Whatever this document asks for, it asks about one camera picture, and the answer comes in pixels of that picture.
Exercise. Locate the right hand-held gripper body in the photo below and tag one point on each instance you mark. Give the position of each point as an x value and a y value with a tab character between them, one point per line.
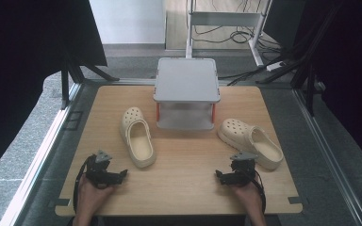
243	169

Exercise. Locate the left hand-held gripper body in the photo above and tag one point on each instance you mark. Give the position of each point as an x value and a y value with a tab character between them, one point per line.
98	171

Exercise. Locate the person's left hand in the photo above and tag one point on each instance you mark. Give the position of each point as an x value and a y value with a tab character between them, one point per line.
91	196

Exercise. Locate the person's right hand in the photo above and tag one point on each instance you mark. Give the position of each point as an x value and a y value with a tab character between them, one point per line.
248	197

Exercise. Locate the cream clog shoe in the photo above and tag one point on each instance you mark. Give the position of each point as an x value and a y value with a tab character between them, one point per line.
248	139
138	138

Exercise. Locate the grey two-tier shoe rack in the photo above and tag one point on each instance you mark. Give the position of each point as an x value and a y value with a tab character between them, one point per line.
186	80

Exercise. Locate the black tripod stand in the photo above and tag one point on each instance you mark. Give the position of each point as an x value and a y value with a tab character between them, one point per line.
301	69
72	70

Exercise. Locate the white power strip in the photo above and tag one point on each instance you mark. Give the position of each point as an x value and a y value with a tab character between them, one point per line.
275	66

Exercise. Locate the black curtain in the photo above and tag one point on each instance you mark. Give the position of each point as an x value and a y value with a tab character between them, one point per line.
352	62
28	47

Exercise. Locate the white metal stand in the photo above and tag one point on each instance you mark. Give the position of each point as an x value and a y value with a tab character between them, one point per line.
221	19

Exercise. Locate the aluminium frame rail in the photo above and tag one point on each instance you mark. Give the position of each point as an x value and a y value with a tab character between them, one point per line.
330	157
34	163

